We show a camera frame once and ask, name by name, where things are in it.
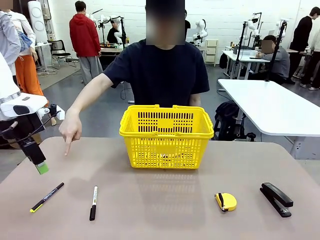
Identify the person in navy t-shirt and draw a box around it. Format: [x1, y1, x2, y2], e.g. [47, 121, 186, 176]
[102, 0, 210, 107]

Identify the black backpack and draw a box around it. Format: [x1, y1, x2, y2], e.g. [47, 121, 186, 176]
[213, 100, 257, 142]

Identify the white background robot on desk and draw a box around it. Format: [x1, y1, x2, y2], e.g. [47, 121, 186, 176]
[246, 12, 263, 48]

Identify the large white table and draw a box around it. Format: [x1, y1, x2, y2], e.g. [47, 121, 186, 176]
[217, 78, 320, 138]

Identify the thin black left gripper cable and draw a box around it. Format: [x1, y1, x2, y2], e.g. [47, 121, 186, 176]
[0, 111, 61, 144]

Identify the yellow plastic shopping basket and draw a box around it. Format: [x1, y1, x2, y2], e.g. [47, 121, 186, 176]
[118, 104, 215, 170]

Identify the mannequin with orange pants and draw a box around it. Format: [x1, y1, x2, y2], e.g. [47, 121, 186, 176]
[9, 9, 58, 126]

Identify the person in red hoodie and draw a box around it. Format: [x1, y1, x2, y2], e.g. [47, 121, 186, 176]
[69, 0, 104, 86]

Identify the black tripod stand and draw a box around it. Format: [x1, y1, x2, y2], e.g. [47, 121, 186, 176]
[234, 21, 248, 73]

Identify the seated person in grey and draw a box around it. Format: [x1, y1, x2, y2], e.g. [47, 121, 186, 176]
[256, 34, 291, 85]

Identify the white tower air conditioner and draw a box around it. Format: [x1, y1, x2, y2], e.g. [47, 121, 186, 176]
[27, 0, 49, 43]

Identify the standing person in black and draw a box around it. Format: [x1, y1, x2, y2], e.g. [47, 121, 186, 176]
[289, 6, 320, 86]

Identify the standing person in cream top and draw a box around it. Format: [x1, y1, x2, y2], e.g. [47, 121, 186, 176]
[308, 29, 320, 91]

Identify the person's right hand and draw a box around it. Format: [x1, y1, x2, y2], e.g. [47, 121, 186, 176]
[58, 109, 83, 157]

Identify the black stapler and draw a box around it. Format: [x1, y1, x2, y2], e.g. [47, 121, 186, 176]
[259, 182, 294, 218]

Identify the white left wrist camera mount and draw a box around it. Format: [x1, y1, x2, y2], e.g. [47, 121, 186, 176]
[37, 103, 66, 121]

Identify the black clamped camera pole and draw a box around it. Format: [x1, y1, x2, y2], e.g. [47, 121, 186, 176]
[265, 21, 288, 83]

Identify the white shelf unit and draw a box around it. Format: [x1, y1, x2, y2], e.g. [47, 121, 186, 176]
[204, 39, 220, 67]

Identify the white background robot with black stand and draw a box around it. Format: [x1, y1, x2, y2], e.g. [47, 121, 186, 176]
[87, 13, 127, 50]

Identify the black highlighter with yellow tip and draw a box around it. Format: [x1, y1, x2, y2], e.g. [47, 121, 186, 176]
[29, 182, 65, 214]

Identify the white marker with black cap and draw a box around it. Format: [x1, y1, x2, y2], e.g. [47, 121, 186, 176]
[89, 185, 99, 222]

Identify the white background desk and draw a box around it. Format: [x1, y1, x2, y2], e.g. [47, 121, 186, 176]
[221, 49, 271, 80]

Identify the yellow tape measure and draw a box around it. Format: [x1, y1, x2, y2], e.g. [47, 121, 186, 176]
[214, 192, 238, 213]

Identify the black chair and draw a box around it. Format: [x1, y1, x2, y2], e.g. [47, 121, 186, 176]
[50, 39, 77, 70]

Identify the person's left forearm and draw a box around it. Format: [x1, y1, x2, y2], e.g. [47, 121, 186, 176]
[189, 93, 202, 107]

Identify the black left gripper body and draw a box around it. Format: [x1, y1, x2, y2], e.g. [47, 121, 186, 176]
[0, 112, 47, 150]

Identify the person's right forearm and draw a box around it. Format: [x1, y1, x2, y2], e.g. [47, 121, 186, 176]
[65, 82, 101, 119]

